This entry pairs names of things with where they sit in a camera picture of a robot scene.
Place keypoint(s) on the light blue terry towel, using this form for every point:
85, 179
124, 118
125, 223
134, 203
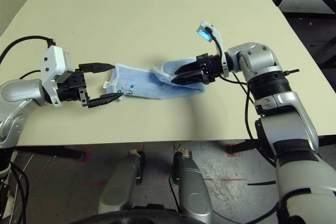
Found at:
147, 85

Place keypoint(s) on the grey left robot leg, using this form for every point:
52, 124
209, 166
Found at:
120, 184

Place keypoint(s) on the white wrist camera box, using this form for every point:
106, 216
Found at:
52, 64
218, 40

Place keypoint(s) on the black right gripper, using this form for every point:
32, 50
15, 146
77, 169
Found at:
214, 66

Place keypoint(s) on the short black zip tie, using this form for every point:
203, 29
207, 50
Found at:
292, 71

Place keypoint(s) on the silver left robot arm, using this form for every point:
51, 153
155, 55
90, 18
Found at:
18, 90

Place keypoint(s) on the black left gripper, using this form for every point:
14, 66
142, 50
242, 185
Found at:
71, 87

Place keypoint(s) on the black robot torso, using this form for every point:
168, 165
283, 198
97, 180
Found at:
126, 217

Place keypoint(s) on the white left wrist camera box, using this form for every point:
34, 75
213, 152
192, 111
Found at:
52, 64

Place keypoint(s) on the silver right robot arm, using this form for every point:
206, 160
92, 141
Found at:
288, 119

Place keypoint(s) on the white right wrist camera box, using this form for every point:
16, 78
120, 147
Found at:
218, 40

